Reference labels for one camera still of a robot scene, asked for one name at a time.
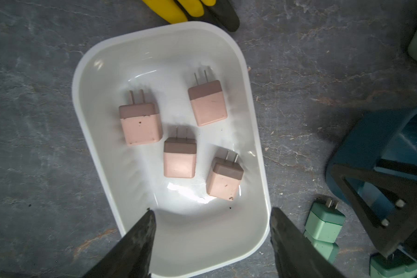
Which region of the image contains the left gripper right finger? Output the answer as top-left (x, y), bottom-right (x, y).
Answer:
top-left (270, 207), bottom-right (343, 278)

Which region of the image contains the yellow black work glove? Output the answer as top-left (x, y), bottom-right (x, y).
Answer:
top-left (143, 0), bottom-right (240, 32)

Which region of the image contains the green plug right inner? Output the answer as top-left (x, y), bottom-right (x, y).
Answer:
top-left (370, 250), bottom-right (417, 278)

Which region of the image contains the pink plug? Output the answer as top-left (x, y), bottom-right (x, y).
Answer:
top-left (163, 127), bottom-right (197, 178)
top-left (188, 72), bottom-right (228, 126)
top-left (206, 151), bottom-right (244, 201)
top-left (119, 89), bottom-right (163, 146)

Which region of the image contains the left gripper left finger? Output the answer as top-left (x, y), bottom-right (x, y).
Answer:
top-left (84, 209), bottom-right (156, 278)

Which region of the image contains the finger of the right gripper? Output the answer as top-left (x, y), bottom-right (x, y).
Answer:
top-left (330, 163), bottom-right (417, 258)

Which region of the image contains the green plug lower left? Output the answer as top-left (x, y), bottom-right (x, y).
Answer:
top-left (303, 231), bottom-right (339, 264)

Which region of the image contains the pink plug front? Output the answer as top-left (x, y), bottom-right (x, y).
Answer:
top-left (163, 127), bottom-right (197, 178)

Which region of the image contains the white plastic bin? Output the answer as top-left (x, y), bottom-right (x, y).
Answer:
top-left (72, 22), bottom-right (271, 278)

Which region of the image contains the teal plastic bin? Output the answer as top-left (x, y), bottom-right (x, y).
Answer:
top-left (325, 107), bottom-right (417, 204)

